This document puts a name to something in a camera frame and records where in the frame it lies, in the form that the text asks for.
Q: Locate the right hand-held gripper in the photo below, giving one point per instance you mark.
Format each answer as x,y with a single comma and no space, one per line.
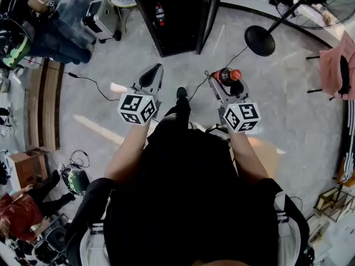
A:
242,116

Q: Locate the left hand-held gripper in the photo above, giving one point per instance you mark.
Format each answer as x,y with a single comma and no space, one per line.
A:
137,108

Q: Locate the dark drink bottle red cap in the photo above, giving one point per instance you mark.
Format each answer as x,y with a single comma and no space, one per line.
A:
228,76

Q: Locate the black fridge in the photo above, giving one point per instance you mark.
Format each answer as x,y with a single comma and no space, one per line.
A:
177,29

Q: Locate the person's right forearm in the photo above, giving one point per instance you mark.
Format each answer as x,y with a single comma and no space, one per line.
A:
248,156

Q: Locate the person's left forearm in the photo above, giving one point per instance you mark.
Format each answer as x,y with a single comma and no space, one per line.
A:
126,154

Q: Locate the person's black shoe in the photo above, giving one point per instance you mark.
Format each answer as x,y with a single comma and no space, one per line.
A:
182,92

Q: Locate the person's black trouser leg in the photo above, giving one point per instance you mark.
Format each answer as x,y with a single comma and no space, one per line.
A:
178,109

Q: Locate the black standing fan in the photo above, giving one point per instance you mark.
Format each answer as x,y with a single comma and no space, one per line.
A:
259,41

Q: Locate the dark bottle with red label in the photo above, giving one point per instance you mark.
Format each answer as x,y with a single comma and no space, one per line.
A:
159,15

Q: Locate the silver suitcase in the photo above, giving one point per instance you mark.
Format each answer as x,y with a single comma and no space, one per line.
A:
101,19

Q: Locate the dark blue cloth pile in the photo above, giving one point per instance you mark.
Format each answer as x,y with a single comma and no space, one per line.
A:
66,32

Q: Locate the pink chair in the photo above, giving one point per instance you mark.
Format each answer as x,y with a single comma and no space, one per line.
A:
331,68

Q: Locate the curved wooden bench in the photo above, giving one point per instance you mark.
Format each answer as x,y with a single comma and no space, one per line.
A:
44,104

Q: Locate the person's black shirt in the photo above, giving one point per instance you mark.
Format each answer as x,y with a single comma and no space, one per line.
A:
188,198

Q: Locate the black white striped garment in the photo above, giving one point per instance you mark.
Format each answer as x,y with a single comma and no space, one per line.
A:
350,140

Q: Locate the black and green helmet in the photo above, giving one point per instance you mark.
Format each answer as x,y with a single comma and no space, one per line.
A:
14,43

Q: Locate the brown cardboard box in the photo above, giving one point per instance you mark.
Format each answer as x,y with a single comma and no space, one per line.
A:
27,168

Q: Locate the black bin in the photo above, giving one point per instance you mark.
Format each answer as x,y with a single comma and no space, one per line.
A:
51,244

